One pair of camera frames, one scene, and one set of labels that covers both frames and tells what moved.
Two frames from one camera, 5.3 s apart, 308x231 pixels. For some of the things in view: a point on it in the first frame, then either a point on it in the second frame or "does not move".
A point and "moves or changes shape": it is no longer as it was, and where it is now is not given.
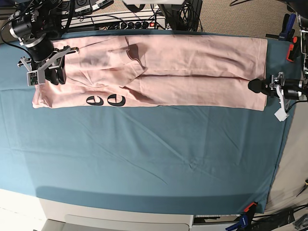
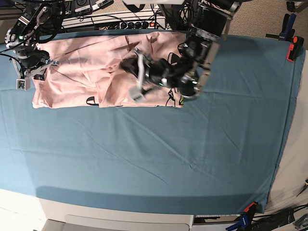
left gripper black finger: (258, 85) → (130, 65)
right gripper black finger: (56, 75) → (39, 76)
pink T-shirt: (176, 70) moves or changes shape
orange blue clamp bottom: (245, 219) does not move
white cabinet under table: (58, 216) does not move
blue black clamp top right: (287, 33) does not move
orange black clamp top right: (294, 52) does not move
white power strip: (115, 21) does not move
